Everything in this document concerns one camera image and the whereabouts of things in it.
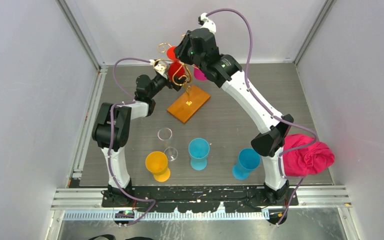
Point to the blue wine glass right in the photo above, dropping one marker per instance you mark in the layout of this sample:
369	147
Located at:
247	161

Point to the blue wine glass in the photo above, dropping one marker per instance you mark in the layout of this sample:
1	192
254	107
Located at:
198	150
247	161

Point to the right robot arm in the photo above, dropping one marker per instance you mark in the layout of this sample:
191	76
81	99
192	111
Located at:
229	76

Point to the blue wine glass centre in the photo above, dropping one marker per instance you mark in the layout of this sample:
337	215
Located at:
198	150

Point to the pink crumpled cloth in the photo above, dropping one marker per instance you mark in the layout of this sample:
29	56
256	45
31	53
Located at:
310	160

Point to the pink plastic wine glass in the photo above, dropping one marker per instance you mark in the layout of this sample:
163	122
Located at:
198	74

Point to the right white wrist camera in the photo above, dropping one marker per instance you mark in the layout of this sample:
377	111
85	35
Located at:
206	23

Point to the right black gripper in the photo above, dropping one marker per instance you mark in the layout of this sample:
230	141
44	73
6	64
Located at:
180	50

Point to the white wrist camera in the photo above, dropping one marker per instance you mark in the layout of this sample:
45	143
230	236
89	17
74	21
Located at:
206	23
159	65

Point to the yellow plastic wine glass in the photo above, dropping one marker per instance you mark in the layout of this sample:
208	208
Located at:
157	164

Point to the clear wine glass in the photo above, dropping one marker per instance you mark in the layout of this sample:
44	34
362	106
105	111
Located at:
166	136

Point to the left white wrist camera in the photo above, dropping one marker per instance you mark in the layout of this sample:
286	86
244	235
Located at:
159	65

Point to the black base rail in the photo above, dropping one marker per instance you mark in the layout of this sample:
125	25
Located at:
196	198

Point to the red plastic wine glass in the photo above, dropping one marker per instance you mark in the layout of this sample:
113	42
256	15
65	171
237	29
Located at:
176	70

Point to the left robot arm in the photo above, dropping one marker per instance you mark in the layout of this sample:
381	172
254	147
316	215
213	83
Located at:
111	129

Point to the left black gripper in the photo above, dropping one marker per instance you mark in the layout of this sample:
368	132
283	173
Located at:
171	85

